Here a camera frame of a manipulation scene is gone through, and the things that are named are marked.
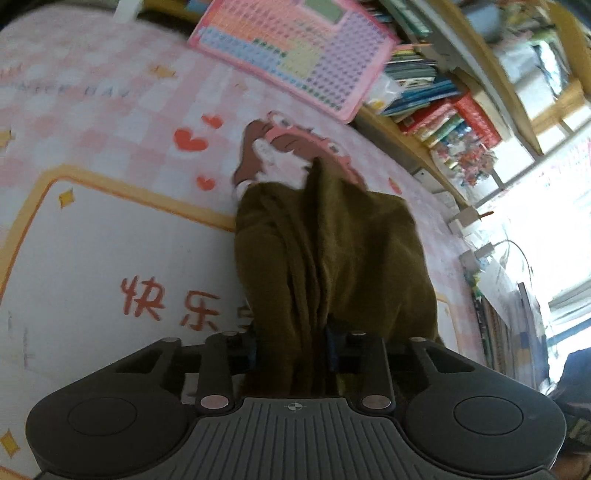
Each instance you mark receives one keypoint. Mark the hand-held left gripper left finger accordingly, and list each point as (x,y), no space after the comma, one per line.
(242,353)

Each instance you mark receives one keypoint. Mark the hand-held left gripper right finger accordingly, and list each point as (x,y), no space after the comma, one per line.
(339,355)

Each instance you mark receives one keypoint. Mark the brown pants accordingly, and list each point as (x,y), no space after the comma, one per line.
(346,254)

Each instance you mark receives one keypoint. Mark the stack of flat books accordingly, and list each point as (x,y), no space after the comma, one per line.
(503,332)

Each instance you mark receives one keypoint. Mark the white power adapter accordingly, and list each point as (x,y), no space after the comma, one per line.
(478,258)

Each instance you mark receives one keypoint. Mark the small white charger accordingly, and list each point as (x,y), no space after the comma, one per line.
(461,221)

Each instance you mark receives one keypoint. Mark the pink cartoon desk mat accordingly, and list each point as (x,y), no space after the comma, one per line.
(92,230)

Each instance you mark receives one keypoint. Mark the white paper box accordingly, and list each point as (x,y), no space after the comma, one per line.
(427,180)

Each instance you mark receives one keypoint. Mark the colourful bead tree ornament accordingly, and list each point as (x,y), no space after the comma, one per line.
(466,159)

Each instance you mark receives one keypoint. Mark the person's dark clothing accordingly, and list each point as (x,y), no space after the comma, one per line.
(575,392)

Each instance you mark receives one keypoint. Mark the red thick dictionary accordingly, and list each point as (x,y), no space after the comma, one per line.
(480,117)

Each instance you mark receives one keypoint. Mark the row of upright books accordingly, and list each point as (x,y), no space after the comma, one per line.
(425,87)

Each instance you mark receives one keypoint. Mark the pink learning keyboard toy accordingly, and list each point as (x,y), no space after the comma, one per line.
(300,60)

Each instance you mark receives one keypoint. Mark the white frame wooden bookshelf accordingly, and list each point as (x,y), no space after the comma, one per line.
(485,46)

